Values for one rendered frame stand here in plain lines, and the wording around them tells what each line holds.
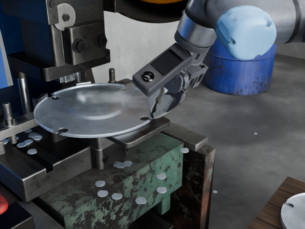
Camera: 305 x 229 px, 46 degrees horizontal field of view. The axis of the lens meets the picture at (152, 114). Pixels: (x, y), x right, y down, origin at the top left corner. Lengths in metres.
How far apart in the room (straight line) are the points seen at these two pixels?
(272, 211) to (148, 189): 0.48
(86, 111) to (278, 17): 0.47
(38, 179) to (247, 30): 0.52
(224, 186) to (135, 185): 1.08
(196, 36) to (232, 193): 1.31
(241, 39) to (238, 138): 1.85
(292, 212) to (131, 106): 0.65
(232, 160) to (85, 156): 1.38
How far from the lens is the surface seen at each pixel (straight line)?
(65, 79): 0.91
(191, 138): 1.01
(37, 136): 0.92
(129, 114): 0.82
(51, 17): 0.75
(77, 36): 0.80
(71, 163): 0.84
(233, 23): 0.53
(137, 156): 0.92
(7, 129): 0.88
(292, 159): 2.23
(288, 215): 1.23
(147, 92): 0.64
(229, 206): 1.80
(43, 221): 0.77
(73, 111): 0.84
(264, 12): 0.54
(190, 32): 0.65
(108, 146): 0.85
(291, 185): 1.40
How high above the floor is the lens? 1.14
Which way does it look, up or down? 26 degrees down
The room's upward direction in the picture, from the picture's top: straight up
